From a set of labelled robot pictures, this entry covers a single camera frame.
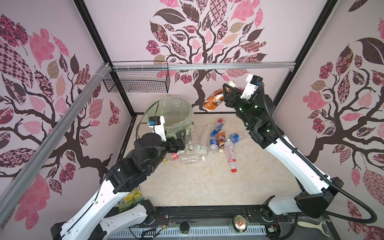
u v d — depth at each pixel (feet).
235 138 3.14
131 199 2.53
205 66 3.09
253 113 1.46
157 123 1.61
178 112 3.10
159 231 2.28
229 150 3.04
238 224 2.04
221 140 3.25
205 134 3.47
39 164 1.58
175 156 2.97
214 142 3.19
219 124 3.51
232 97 1.72
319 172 1.32
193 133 3.32
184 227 2.06
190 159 3.11
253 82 1.64
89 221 1.19
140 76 3.11
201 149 3.03
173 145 1.66
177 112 3.12
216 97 2.00
